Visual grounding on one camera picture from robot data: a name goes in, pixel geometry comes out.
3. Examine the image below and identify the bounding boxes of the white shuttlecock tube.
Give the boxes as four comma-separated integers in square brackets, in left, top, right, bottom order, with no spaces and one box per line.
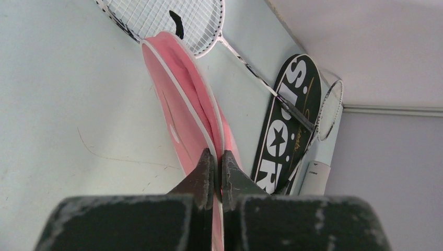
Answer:
[299,161,331,196]

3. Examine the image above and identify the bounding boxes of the black racket cover bag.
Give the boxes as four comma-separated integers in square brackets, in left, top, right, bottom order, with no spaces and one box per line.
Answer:
[251,54,322,194]

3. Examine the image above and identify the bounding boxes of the pink racket cover bag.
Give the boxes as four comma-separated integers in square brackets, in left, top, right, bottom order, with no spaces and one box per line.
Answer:
[141,31,241,250]

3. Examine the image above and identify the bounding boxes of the white racket under pink racket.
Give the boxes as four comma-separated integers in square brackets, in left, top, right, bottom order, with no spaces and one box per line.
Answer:
[95,0,314,132]

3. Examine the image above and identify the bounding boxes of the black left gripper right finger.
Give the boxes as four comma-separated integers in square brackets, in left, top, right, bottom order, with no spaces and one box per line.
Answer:
[221,150,391,250]

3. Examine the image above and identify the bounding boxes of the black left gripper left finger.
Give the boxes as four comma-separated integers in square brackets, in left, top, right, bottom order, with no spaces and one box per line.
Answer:
[35,149,215,250]

